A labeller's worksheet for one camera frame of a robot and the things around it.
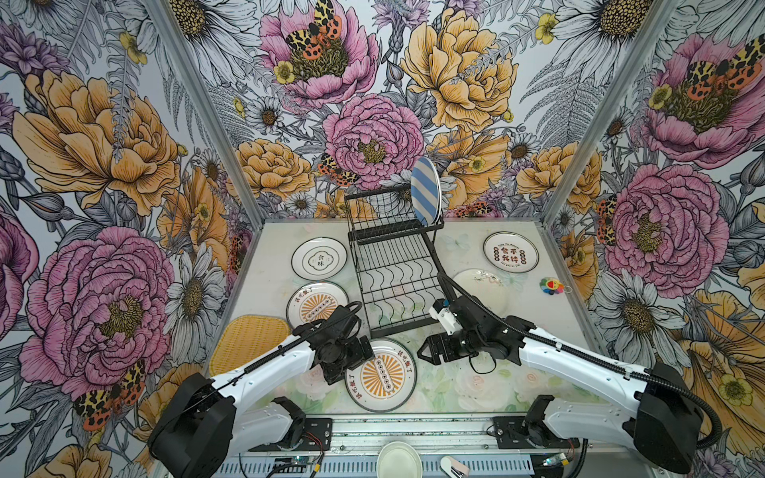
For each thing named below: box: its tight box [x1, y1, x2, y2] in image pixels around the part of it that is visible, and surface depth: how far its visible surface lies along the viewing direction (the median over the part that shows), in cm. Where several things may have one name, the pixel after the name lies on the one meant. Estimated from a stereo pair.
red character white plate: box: [482, 231, 540, 274], surface depth 114 cm
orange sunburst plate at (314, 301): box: [285, 280, 350, 330], surface depth 101 cm
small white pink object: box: [440, 455, 471, 478], surface depth 70 cm
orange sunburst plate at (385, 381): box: [344, 337, 418, 413], surface depth 84 cm
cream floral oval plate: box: [452, 267, 522, 318], surface depth 105 cm
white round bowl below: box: [376, 441, 424, 478], surface depth 71 cm
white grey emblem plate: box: [290, 236, 349, 281], surface depth 111 cm
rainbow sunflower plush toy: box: [539, 276, 573, 296], surface depth 103 cm
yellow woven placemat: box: [209, 314, 291, 377], surface depth 93 cm
